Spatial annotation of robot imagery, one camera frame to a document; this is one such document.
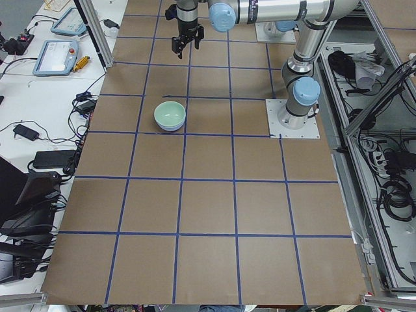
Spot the blue bowl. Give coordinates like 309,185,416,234
155,119,185,132

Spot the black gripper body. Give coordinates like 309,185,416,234
176,9,198,41

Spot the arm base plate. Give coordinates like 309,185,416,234
255,22,296,44
265,99,320,139

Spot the black power brick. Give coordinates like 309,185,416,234
32,149,75,169

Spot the teach pendant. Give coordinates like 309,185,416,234
32,40,79,77
51,6,87,36

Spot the green bowl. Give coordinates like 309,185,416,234
153,101,186,124

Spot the black power adapter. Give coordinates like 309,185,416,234
103,19,120,29

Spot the near teach pendant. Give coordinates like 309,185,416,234
32,40,79,77

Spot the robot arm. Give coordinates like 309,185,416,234
263,20,297,36
206,0,358,130

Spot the gold cylinder tool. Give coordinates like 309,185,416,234
73,55,90,72

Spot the far teach pendant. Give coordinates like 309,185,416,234
51,6,87,36

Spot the aluminium frame post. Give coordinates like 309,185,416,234
73,0,114,69

